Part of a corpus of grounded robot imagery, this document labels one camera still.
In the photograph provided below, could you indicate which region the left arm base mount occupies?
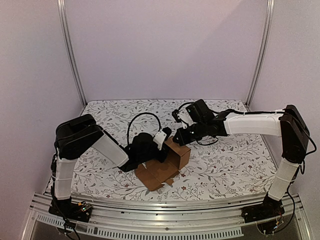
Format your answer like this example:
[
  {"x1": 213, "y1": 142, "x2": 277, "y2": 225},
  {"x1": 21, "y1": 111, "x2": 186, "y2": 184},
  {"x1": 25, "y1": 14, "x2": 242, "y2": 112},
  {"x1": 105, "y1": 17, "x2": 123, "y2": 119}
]
[{"x1": 48, "y1": 199, "x2": 93, "y2": 223}]

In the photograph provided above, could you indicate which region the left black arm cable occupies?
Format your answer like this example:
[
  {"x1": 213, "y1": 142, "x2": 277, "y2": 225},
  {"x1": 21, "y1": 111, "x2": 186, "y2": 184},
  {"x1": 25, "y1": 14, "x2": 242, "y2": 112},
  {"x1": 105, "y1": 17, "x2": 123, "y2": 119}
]
[{"x1": 126, "y1": 112, "x2": 162, "y2": 148}]

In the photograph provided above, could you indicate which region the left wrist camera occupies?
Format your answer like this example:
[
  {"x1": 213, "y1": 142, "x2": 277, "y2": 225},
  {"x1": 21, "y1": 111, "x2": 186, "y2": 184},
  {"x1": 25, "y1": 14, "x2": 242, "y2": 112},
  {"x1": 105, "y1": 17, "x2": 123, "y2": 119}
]
[{"x1": 153, "y1": 127, "x2": 172, "y2": 150}]

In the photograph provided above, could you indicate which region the floral patterned table mat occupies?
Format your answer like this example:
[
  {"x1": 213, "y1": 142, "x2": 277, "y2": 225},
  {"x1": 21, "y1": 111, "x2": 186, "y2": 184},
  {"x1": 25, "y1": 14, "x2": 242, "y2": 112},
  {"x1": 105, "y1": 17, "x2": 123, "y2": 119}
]
[{"x1": 70, "y1": 99, "x2": 276, "y2": 201}]

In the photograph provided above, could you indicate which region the left aluminium frame post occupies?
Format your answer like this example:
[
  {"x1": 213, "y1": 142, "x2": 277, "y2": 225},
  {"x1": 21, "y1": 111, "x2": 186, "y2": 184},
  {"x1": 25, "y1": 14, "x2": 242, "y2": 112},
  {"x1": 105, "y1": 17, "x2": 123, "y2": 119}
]
[{"x1": 56, "y1": 0, "x2": 88, "y2": 107}]

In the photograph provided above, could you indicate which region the aluminium frame post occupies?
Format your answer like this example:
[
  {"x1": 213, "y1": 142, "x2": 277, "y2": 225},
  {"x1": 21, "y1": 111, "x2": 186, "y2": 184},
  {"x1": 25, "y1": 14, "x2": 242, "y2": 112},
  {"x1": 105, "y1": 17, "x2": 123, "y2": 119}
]
[
  {"x1": 245, "y1": 0, "x2": 275, "y2": 108},
  {"x1": 56, "y1": 0, "x2": 88, "y2": 107}
]

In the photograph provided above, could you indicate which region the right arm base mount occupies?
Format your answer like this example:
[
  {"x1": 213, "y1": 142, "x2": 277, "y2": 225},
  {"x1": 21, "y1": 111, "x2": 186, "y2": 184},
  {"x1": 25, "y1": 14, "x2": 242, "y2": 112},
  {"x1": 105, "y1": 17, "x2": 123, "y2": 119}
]
[{"x1": 241, "y1": 199, "x2": 285, "y2": 235}]

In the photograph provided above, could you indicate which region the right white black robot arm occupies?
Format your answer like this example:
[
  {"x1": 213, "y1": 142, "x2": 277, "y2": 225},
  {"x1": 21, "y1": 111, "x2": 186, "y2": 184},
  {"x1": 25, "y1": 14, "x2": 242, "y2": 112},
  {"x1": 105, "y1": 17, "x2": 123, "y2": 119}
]
[{"x1": 172, "y1": 99, "x2": 315, "y2": 218}]

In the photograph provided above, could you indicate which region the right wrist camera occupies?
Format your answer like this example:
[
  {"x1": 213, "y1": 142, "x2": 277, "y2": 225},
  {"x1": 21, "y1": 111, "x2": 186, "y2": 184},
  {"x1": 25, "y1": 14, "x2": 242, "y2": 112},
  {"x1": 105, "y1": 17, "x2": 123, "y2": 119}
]
[{"x1": 172, "y1": 109, "x2": 194, "y2": 129}]

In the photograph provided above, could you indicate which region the brown cardboard box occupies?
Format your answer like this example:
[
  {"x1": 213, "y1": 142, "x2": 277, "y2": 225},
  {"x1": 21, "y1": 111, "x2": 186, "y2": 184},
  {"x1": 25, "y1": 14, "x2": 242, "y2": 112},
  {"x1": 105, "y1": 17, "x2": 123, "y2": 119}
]
[{"x1": 135, "y1": 137, "x2": 191, "y2": 192}]

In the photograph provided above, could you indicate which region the aluminium front rail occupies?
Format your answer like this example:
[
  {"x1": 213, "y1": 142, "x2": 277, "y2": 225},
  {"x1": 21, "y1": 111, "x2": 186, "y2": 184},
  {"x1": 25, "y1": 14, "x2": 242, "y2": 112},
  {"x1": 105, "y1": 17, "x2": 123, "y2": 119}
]
[{"x1": 22, "y1": 193, "x2": 313, "y2": 240}]

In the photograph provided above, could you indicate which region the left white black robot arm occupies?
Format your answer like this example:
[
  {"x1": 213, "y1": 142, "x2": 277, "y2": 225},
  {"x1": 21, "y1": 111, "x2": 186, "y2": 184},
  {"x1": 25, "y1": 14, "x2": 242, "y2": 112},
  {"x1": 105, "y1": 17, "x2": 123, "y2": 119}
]
[{"x1": 51, "y1": 114, "x2": 172, "y2": 217}]

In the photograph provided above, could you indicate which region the right aluminium frame post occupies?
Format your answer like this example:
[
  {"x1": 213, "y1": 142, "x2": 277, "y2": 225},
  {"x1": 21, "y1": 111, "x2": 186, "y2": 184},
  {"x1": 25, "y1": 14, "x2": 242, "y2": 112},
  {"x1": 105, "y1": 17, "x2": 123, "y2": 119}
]
[{"x1": 245, "y1": 0, "x2": 275, "y2": 108}]

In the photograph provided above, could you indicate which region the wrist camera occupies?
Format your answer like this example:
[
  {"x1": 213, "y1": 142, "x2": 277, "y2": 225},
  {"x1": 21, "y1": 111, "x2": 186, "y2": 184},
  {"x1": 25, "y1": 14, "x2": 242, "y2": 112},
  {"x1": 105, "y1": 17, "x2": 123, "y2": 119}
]
[
  {"x1": 153, "y1": 127, "x2": 172, "y2": 150},
  {"x1": 172, "y1": 109, "x2": 194, "y2": 129}
]

